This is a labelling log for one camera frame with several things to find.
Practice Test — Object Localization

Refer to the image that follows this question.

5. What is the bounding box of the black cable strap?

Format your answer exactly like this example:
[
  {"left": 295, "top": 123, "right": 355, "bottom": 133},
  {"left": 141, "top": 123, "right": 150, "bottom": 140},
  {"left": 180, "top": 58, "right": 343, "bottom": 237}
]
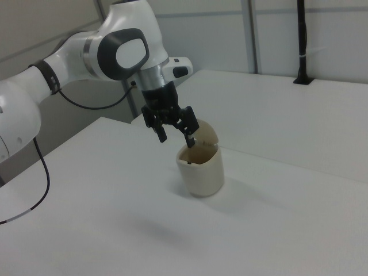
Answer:
[{"left": 36, "top": 59, "right": 62, "bottom": 96}]

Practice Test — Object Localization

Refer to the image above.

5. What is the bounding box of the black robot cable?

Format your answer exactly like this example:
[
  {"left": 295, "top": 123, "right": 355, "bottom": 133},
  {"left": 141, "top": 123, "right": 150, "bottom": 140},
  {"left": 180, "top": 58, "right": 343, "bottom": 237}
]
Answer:
[{"left": 0, "top": 81, "right": 137, "bottom": 226}]

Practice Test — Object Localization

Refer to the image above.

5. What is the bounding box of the small white trash can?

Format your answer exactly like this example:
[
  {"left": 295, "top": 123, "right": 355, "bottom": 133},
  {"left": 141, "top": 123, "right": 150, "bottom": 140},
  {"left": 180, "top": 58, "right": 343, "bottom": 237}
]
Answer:
[{"left": 175, "top": 143, "right": 225, "bottom": 198}]

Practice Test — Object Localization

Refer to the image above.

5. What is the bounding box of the black pole with clamp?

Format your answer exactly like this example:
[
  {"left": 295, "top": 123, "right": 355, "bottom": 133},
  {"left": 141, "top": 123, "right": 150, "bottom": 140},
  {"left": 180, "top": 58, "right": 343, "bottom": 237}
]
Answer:
[{"left": 293, "top": 0, "right": 315, "bottom": 86}]

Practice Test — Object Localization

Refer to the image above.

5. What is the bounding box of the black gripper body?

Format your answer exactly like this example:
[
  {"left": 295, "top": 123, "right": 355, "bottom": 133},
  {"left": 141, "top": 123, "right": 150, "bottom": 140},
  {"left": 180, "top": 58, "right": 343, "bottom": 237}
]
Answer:
[{"left": 141, "top": 80, "right": 185, "bottom": 116}]

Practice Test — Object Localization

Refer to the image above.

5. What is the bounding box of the beige trash can lid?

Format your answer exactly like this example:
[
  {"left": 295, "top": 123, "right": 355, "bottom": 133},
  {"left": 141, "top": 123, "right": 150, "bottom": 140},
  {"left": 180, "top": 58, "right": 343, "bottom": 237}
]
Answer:
[{"left": 190, "top": 118, "right": 220, "bottom": 148}]

